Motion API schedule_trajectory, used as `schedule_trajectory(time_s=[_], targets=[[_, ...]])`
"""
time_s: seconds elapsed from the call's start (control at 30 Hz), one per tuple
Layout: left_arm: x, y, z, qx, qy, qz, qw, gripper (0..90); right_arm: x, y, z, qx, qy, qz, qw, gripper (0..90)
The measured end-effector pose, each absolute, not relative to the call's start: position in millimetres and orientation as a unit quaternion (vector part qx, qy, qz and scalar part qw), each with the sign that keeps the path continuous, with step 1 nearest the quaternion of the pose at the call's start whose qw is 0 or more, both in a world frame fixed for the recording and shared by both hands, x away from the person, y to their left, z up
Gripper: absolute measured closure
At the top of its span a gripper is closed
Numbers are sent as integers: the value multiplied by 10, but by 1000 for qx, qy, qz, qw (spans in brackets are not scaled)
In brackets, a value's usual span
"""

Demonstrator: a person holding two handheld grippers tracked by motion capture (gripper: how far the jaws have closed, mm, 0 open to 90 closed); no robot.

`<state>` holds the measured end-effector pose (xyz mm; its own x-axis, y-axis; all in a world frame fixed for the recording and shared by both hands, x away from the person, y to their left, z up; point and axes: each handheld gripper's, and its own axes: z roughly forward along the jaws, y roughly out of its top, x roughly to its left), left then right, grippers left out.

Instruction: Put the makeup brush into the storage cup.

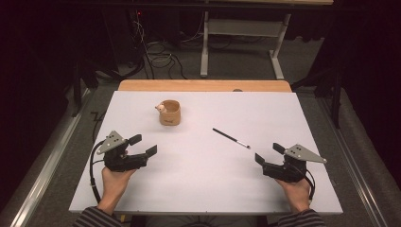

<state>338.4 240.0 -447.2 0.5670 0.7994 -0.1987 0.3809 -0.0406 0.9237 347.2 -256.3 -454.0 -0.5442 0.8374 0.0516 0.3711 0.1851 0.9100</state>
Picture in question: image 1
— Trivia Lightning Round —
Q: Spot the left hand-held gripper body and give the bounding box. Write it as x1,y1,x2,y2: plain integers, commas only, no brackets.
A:
96,131,149,173

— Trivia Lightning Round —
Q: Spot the bundle of floor cables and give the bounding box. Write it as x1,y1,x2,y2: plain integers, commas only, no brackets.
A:
131,12,206,79

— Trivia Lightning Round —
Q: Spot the aluminium floor rail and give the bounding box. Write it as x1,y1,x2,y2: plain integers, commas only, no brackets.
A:
9,88,93,227
318,97,390,227

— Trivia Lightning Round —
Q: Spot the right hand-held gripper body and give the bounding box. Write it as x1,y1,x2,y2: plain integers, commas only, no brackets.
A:
263,144,327,183

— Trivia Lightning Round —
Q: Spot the person's right hand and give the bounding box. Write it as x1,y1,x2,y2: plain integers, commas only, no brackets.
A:
273,179,311,214

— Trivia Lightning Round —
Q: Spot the white metal frame desk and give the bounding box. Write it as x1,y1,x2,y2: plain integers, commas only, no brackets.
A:
200,0,335,80

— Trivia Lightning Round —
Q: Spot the wooden table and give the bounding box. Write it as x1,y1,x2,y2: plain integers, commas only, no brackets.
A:
117,79,292,94

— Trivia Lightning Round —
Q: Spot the black zigzag floor cable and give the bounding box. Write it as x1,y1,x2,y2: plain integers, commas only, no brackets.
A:
90,110,107,144

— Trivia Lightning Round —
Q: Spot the wooden pen cup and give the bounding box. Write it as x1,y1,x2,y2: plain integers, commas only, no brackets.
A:
154,99,182,127

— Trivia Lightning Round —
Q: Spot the right hand-held gripper black cable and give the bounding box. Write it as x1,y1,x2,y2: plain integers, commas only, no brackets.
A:
302,169,316,202

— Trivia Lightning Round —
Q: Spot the person's left hand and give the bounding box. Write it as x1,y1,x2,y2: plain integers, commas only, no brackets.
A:
97,168,137,211

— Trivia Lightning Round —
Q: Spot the black metal stand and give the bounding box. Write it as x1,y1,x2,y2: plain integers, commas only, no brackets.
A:
291,67,344,130
71,60,99,118

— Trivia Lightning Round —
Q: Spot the black pen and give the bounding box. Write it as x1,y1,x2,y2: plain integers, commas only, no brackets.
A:
212,127,252,149

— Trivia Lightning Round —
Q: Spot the white board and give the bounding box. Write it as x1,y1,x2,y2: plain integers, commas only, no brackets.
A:
68,90,344,216

